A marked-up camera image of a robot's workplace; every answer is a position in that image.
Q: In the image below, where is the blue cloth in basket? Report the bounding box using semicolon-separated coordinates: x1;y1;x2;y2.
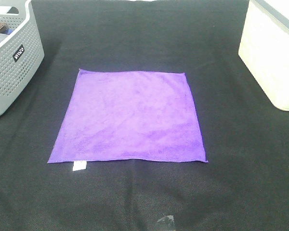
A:
0;29;13;43

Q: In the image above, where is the grey perforated plastic basket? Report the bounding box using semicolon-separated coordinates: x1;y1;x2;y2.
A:
0;0;44;116

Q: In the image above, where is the purple microfiber towel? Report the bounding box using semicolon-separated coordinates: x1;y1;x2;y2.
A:
48;69;207;164

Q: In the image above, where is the black fabric table cover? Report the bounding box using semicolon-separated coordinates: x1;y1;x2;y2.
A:
0;0;289;231

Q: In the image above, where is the white plastic bin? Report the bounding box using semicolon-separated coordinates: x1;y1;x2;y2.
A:
238;0;289;111

